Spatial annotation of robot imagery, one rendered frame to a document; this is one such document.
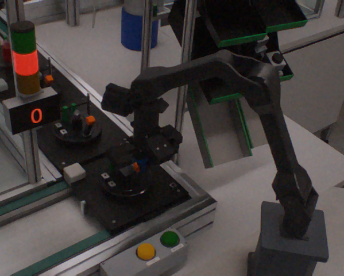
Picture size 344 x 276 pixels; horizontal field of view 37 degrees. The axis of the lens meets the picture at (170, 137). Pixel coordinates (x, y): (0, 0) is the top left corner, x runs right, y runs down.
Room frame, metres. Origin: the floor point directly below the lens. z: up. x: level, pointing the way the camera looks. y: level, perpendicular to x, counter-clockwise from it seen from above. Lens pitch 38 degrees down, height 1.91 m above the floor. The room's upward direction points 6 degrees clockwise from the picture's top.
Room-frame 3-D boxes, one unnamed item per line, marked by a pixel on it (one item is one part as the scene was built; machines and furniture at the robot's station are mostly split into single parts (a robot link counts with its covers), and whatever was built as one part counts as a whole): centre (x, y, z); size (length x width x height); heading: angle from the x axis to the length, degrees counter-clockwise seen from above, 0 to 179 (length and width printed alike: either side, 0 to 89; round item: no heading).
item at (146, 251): (0.78, 0.03, 0.96); 0.04 x 0.04 x 0.02
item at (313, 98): (2.47, -0.35, 0.43); 1.11 x 0.68 x 0.86; 131
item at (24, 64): (0.97, 0.33, 1.33); 0.05 x 0.05 x 0.05
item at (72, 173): (1.01, 0.24, 0.97); 0.05 x 0.05 x 0.04; 41
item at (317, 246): (0.81, -0.30, 0.96); 0.15 x 0.15 x 0.20; 85
